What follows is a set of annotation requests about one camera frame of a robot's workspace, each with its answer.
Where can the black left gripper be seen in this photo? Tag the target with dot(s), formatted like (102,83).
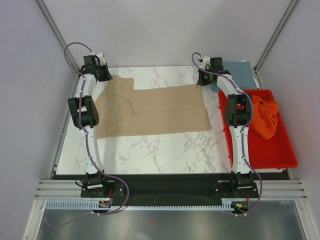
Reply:
(107,76)

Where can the red plastic bin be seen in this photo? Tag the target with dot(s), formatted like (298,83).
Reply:
(275,153)

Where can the white slotted cable duct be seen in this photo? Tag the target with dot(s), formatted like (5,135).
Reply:
(99,205)

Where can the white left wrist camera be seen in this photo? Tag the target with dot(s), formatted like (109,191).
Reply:
(100,61)

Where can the aluminium frame post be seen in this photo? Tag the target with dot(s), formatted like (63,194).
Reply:
(44,10)
(276,33)

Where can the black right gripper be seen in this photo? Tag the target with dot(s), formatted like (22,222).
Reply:
(201,81)

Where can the orange t shirt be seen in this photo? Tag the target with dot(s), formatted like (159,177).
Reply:
(265,118)

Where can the beige t shirt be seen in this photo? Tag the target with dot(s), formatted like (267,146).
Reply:
(124,111)

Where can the left aluminium frame post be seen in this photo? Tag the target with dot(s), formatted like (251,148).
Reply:
(44,10)

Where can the right aluminium frame post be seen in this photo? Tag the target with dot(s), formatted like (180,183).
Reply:
(276,33)

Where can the folded blue-grey t shirt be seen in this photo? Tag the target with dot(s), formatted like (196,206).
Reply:
(242,74)

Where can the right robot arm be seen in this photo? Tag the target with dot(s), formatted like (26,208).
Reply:
(238,115)

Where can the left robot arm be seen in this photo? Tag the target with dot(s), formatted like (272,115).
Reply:
(85,117)

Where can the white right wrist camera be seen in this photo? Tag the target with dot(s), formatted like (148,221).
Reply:
(205,62)

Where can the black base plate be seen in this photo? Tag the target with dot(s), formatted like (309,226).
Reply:
(195,188)

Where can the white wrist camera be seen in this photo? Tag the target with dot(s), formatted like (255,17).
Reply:
(205,62)
(100,61)

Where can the aluminium rail profile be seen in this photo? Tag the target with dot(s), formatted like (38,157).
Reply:
(291,190)

